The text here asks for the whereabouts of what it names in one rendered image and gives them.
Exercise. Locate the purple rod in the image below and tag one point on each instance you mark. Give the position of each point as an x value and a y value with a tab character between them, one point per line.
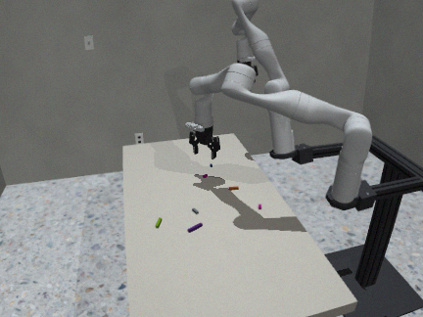
195	227

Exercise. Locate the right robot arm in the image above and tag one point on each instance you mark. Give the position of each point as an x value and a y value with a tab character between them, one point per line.
282	135

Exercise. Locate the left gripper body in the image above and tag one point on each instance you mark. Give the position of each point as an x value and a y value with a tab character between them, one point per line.
205	134

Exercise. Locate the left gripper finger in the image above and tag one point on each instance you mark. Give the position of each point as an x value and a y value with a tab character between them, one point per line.
193	142
215	146

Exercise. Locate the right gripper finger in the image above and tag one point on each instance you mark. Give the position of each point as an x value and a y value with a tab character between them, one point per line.
255	68

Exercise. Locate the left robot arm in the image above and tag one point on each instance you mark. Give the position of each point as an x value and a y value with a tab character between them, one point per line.
237	80

